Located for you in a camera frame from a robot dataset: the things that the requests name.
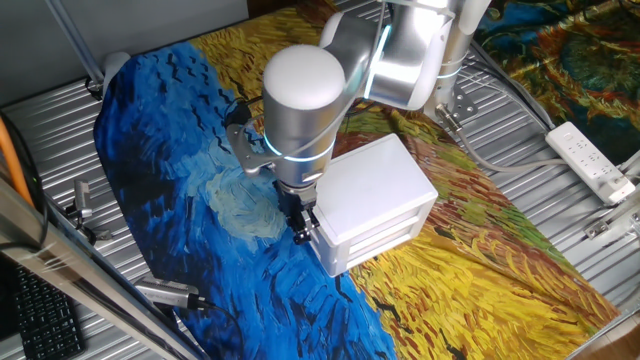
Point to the silver exterior camera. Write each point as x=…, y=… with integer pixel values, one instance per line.
x=82, y=197
x=165, y=294

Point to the aluminium frame bar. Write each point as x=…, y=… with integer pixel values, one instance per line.
x=75, y=272

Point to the grey metal pole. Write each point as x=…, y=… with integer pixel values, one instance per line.
x=77, y=42

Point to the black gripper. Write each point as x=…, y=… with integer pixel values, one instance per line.
x=296, y=200

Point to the sunflower painting print cloth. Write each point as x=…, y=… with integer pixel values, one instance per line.
x=565, y=60

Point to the wheatfield painting print cloth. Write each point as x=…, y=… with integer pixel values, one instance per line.
x=175, y=200

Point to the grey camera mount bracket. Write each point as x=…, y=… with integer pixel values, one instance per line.
x=86, y=227

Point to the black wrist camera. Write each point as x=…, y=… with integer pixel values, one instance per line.
x=238, y=115

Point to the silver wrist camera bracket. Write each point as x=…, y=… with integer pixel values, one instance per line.
x=247, y=160

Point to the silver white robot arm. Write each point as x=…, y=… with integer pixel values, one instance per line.
x=300, y=110

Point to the silver angle bracket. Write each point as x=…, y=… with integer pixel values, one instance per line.
x=597, y=230

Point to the black computer keyboard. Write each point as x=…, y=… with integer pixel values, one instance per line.
x=45, y=320

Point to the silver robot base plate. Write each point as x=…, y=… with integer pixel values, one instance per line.
x=465, y=105

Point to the white plastic drawer cabinet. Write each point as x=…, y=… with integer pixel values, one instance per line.
x=372, y=185

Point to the white power strip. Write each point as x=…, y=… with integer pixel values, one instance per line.
x=585, y=160

